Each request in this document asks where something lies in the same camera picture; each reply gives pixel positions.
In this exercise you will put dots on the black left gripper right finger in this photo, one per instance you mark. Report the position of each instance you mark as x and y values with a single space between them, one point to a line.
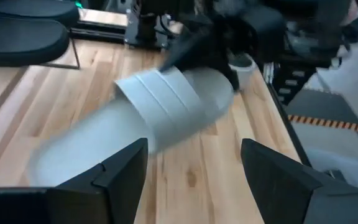
284 193

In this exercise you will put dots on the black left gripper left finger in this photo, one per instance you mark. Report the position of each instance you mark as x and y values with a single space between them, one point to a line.
113 193

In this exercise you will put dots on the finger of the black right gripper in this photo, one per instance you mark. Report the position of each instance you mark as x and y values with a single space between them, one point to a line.
232 74
191 53

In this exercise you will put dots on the grey slide sandal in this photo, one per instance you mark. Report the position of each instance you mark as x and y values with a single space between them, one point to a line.
154 102

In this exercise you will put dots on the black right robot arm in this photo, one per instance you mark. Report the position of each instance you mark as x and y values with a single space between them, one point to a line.
148 25

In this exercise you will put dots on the green plant in white pot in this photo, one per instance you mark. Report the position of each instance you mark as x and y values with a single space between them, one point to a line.
247 70

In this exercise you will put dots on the pale grey rounded object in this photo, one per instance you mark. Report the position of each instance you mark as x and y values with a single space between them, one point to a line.
353 171

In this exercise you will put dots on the striped hazard floor tape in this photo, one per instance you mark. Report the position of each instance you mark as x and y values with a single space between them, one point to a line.
328 123

